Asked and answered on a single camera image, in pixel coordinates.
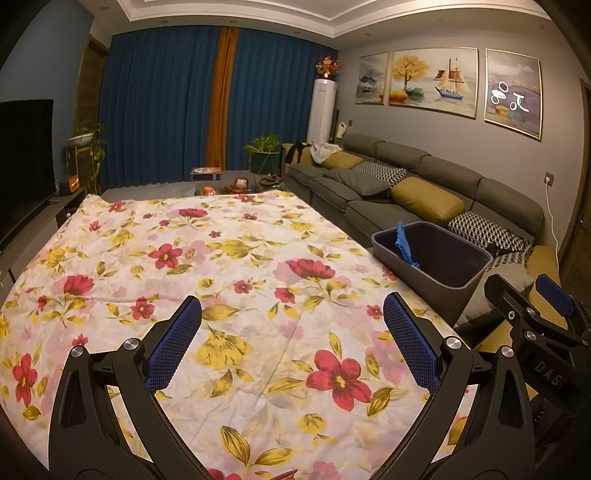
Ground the green potted plant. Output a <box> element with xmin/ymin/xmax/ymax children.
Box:
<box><xmin>243</xmin><ymin>135</ymin><xmax>282</xmax><ymax>175</ymax></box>

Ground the tree and sailboat painting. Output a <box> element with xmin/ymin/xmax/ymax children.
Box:
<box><xmin>387</xmin><ymin>46</ymin><xmax>478</xmax><ymax>120</ymax></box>

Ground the blue foam net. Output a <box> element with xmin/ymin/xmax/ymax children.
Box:
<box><xmin>393</xmin><ymin>222</ymin><xmax>422</xmax><ymax>269</ymax></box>

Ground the artificial flower decoration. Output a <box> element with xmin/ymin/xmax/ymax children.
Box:
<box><xmin>315</xmin><ymin>54</ymin><xmax>340</xmax><ymax>80</ymax></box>

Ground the small yellow cushion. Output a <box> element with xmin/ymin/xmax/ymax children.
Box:
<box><xmin>322</xmin><ymin>151</ymin><xmax>365</xmax><ymax>171</ymax></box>

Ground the orange curtain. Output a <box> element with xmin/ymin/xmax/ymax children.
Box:
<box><xmin>206</xmin><ymin>27</ymin><xmax>238</xmax><ymax>170</ymax></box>

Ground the small grey boat painting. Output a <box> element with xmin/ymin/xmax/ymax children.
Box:
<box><xmin>355</xmin><ymin>52</ymin><xmax>389</xmax><ymax>106</ymax></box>

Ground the grey sofa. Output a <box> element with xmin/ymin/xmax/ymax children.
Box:
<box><xmin>281</xmin><ymin>133</ymin><xmax>561</xmax><ymax>324</ymax></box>

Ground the dark garment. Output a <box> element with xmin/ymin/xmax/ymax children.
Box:
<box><xmin>283</xmin><ymin>142</ymin><xmax>315</xmax><ymax>164</ymax></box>

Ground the floral blanket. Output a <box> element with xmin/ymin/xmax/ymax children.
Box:
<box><xmin>0</xmin><ymin>191</ymin><xmax>481</xmax><ymax>480</ymax></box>

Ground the white cloth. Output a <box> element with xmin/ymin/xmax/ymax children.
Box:
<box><xmin>310</xmin><ymin>142</ymin><xmax>343</xmax><ymax>163</ymax></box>

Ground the purple painting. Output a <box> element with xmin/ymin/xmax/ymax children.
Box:
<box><xmin>483</xmin><ymin>47</ymin><xmax>542</xmax><ymax>139</ymax></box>

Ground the grey television cabinet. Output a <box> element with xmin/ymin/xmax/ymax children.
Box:
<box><xmin>0</xmin><ymin>186</ymin><xmax>88</xmax><ymax>289</ymax></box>

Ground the blue curtain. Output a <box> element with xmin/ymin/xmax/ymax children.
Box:
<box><xmin>99</xmin><ymin>25</ymin><xmax>222</xmax><ymax>191</ymax></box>
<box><xmin>226</xmin><ymin>34</ymin><xmax>340</xmax><ymax>175</ymax></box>

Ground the black white patterned cushion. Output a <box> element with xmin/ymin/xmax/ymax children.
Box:
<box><xmin>447</xmin><ymin>211</ymin><xmax>534</xmax><ymax>259</ymax></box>
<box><xmin>353</xmin><ymin>161</ymin><xmax>409</xmax><ymax>186</ymax></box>

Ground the black television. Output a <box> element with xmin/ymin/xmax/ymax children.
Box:
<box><xmin>0</xmin><ymin>98</ymin><xmax>56</xmax><ymax>246</ymax></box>

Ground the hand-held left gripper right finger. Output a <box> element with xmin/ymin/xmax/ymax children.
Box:
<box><xmin>383</xmin><ymin>292</ymin><xmax>536</xmax><ymax>480</ymax></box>

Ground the trailing plant on stand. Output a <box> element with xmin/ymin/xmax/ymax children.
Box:
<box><xmin>66</xmin><ymin>121</ymin><xmax>107</xmax><ymax>195</ymax></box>

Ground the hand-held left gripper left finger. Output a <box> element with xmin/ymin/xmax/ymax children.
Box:
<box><xmin>47</xmin><ymin>295</ymin><xmax>204</xmax><ymax>480</ymax></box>

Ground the large yellow cushion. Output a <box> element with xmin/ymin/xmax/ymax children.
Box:
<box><xmin>390</xmin><ymin>176</ymin><xmax>465</xmax><ymax>225</ymax></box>

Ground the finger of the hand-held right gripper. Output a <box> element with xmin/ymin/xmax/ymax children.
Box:
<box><xmin>484</xmin><ymin>273</ymin><xmax>578</xmax><ymax>344</ymax></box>
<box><xmin>536</xmin><ymin>274</ymin><xmax>591</xmax><ymax>333</ymax></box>

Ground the grey cushion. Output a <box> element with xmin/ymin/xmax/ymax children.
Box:
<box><xmin>323</xmin><ymin>168</ymin><xmax>391</xmax><ymax>198</ymax></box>

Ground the grey plastic bin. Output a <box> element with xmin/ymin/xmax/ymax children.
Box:
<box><xmin>372</xmin><ymin>220</ymin><xmax>494</xmax><ymax>324</ymax></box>

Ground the wooden door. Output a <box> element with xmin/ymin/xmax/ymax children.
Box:
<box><xmin>76</xmin><ymin>34</ymin><xmax>109</xmax><ymax>125</ymax></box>

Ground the white cable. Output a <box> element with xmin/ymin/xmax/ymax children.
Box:
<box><xmin>547</xmin><ymin>182</ymin><xmax>562</xmax><ymax>251</ymax></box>

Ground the white standing air conditioner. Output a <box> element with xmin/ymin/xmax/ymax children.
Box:
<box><xmin>307</xmin><ymin>79</ymin><xmax>338</xmax><ymax>144</ymax></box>

